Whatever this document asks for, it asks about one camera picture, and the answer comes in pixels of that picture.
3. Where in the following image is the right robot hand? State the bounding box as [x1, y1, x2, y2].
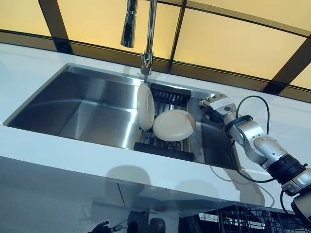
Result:
[198, 93, 238, 123]

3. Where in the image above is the black wire dishwasher rack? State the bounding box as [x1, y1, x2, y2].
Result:
[199, 205, 311, 233]

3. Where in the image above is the stainless steel sink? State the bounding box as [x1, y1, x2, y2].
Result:
[3, 62, 242, 170]

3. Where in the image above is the dark right robot leg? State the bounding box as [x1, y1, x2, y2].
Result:
[149, 217, 166, 233]

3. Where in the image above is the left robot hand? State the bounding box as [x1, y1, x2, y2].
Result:
[93, 220, 110, 233]

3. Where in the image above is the chrome gooseneck faucet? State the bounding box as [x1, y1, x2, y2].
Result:
[121, 0, 157, 84]

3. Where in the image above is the cream round plate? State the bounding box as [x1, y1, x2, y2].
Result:
[152, 109, 196, 143]
[137, 83, 155, 132]

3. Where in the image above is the black roll-up drying rack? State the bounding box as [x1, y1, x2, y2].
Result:
[134, 83, 196, 161]

